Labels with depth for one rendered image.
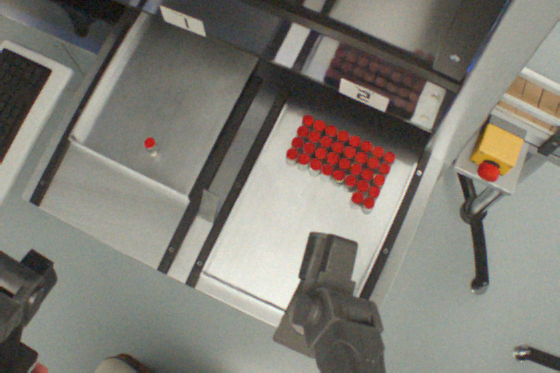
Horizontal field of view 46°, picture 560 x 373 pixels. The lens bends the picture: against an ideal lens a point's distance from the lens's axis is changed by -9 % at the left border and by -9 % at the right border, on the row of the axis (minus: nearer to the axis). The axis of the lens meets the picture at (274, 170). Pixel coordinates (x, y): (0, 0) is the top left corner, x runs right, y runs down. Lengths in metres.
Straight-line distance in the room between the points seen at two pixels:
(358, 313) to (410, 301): 1.39
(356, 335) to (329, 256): 0.13
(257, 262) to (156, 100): 0.36
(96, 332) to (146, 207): 0.97
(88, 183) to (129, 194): 0.09
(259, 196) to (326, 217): 0.12
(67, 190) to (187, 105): 0.28
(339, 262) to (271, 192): 0.47
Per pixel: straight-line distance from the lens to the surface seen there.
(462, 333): 2.19
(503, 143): 1.20
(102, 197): 1.33
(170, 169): 1.31
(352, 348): 0.73
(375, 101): 1.19
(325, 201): 1.28
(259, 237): 1.27
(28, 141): 1.49
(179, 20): 1.26
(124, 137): 1.34
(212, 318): 2.14
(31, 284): 0.82
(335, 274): 0.83
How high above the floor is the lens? 2.13
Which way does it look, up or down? 75 degrees down
